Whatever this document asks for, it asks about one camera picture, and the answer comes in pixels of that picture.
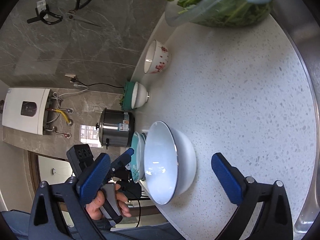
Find teal floral plate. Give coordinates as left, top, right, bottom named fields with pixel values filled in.
left=130, top=132, right=145, bottom=183

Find white bowl dark rim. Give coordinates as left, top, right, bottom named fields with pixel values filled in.
left=144, top=121, right=196, bottom=205

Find small floral rice bowl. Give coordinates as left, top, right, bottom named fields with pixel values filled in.
left=144, top=40, right=171, bottom=74

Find person's left hand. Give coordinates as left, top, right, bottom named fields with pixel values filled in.
left=85, top=183, right=132, bottom=221

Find person's legs dark trousers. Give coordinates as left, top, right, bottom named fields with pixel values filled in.
left=1, top=210, right=184, bottom=239

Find stainless steel rice cooker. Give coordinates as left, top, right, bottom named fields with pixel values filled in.
left=96, top=108, right=135, bottom=148

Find teal basin with vegetables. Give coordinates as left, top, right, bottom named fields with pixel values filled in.
left=119, top=81, right=135, bottom=111

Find white footed bowl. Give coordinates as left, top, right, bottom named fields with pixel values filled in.
left=131, top=82, right=150, bottom=109

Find white water heater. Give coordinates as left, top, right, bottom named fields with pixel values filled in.
left=2, top=87, right=50, bottom=135

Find clear container of greens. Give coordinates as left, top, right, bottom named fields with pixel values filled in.
left=165, top=0, right=273, bottom=27

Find steel sink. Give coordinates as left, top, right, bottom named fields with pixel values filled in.
left=267, top=0, right=319, bottom=239

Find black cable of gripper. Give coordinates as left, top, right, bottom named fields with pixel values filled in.
left=127, top=189, right=143, bottom=228

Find black power cord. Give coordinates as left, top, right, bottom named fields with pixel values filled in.
left=72, top=78, right=125, bottom=90

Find kitchen scissors on wall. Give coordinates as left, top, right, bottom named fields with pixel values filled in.
left=27, top=0, right=100, bottom=27

